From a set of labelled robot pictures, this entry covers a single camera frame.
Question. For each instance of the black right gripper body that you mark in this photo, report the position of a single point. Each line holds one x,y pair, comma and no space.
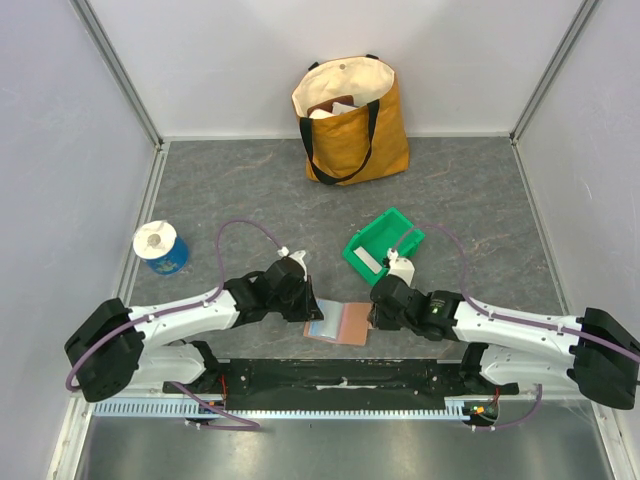
377,307

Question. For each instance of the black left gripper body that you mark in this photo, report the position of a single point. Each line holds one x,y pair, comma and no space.
292,306

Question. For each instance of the pink leather card holder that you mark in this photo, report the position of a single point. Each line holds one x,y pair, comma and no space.
343,323

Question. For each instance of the green plastic bin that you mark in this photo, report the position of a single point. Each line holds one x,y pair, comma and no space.
390,230

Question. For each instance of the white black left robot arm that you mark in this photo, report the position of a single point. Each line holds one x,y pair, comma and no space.
119,346

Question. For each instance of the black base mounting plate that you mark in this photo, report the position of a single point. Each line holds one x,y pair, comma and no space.
341,384

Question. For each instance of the blue white tissue roll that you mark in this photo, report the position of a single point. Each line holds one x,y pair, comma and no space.
160,247

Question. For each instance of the mustard yellow tote bag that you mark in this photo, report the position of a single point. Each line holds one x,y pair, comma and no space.
366,144

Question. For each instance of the white paper in bag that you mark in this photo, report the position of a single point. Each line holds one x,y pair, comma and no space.
328,110

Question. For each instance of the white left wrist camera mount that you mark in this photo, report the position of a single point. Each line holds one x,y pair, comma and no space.
297,256

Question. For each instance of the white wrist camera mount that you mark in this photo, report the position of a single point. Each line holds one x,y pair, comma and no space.
297,256
400,266

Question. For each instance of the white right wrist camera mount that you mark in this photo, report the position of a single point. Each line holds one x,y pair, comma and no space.
400,266

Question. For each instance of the grey slotted cable duct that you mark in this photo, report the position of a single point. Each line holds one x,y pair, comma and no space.
187,408

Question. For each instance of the left aluminium frame post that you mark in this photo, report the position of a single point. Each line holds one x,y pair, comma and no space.
103,44

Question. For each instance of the aluminium frame post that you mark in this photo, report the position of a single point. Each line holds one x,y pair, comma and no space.
569,40
103,44

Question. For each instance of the right aluminium frame post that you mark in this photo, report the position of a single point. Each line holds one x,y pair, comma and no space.
569,40

